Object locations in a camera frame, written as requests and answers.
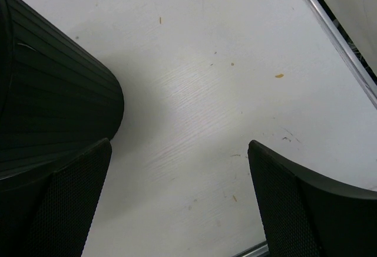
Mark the black plastic waste bin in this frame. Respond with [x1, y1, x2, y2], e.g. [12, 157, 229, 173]
[1, 0, 124, 173]

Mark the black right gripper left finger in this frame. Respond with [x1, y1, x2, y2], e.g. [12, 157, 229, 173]
[1, 139, 112, 256]

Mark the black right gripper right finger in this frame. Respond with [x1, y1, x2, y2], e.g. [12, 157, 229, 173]
[248, 140, 376, 256]

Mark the aluminium frame rail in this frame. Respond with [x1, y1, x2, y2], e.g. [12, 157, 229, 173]
[304, 0, 376, 108]

